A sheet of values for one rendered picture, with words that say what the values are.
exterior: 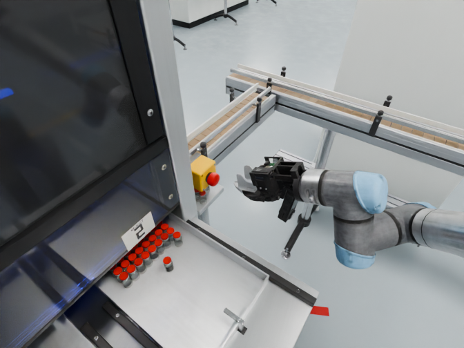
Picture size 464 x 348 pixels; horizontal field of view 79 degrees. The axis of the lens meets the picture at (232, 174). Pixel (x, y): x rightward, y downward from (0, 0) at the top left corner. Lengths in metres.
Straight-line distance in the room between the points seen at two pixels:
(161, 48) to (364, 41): 1.39
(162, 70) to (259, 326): 0.58
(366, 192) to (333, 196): 0.06
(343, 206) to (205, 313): 0.40
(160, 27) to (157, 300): 0.59
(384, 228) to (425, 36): 1.27
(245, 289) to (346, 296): 1.12
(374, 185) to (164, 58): 0.43
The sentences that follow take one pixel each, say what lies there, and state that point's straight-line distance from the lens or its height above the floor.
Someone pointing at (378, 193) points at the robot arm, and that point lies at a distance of 0.55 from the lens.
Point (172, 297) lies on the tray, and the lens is 0.76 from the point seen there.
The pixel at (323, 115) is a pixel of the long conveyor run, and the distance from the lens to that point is 1.30.
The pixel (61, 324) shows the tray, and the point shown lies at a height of 0.88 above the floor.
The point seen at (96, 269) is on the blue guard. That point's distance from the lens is 0.68.
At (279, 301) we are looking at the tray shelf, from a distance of 0.75.
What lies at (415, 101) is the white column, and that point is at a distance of 1.87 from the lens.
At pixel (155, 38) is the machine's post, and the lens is 0.54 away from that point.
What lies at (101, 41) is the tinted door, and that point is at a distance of 0.49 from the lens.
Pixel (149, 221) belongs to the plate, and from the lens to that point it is 0.71.
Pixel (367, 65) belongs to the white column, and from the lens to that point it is 1.84.
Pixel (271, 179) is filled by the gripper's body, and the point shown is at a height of 1.13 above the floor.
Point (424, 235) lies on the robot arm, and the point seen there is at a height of 1.14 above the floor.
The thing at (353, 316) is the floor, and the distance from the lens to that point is 1.78.
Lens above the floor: 1.57
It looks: 45 degrees down
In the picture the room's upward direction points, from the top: straight up
